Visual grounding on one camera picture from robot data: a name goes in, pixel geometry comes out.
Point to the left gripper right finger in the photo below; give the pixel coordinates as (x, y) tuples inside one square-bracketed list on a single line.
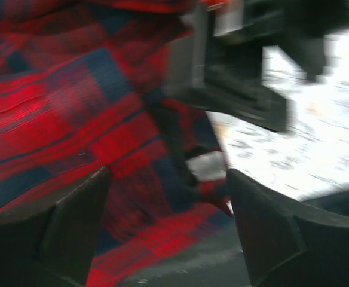
[(288, 242)]

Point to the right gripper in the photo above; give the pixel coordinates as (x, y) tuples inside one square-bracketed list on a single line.
[(218, 67)]

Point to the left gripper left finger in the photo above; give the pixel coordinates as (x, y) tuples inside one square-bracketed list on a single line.
[(51, 241)]

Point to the red plaid skirt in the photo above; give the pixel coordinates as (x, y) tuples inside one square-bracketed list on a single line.
[(81, 87)]

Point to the floral tablecloth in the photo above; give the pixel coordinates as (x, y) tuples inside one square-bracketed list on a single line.
[(312, 157)]

